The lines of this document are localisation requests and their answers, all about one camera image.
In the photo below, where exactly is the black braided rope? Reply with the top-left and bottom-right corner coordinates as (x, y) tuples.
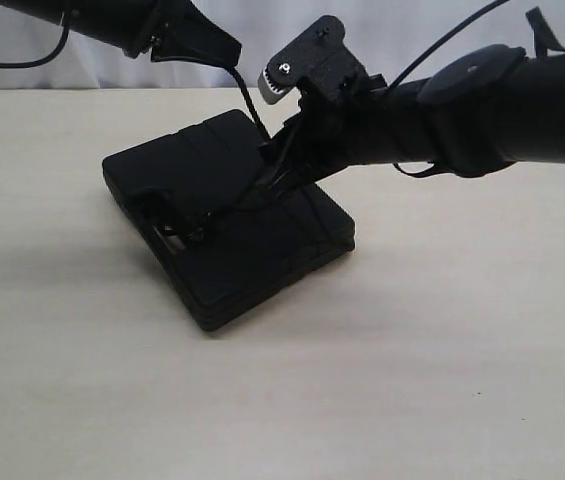
(136, 64), (353, 261)

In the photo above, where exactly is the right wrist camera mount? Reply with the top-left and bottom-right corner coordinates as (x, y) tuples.
(258, 15), (369, 105)

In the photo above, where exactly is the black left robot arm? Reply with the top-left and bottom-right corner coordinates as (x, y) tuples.
(0, 0), (242, 69)

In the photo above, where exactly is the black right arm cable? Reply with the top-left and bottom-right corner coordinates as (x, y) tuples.
(386, 0), (508, 91)

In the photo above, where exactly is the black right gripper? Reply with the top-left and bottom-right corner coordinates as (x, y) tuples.
(241, 89), (377, 210)

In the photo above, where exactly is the black plastic carrying case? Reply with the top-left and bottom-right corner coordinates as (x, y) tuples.
(102, 109), (355, 332)

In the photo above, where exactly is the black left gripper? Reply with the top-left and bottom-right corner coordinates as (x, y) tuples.
(122, 1), (242, 69)

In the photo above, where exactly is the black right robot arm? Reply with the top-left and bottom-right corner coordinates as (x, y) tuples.
(256, 9), (565, 196)

